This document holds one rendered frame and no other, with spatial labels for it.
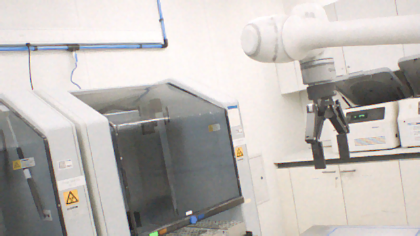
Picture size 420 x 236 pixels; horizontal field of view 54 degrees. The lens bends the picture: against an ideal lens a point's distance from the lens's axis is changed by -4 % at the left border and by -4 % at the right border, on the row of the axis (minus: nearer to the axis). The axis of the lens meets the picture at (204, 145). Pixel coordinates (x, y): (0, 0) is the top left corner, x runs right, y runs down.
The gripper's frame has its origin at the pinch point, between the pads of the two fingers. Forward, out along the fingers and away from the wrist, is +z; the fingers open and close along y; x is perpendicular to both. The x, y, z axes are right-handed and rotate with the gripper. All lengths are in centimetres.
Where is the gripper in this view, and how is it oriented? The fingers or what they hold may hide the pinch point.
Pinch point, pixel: (333, 159)
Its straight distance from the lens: 116.1
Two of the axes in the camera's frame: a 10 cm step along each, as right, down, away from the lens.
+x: -6.9, 0.8, 7.2
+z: 1.8, 9.8, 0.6
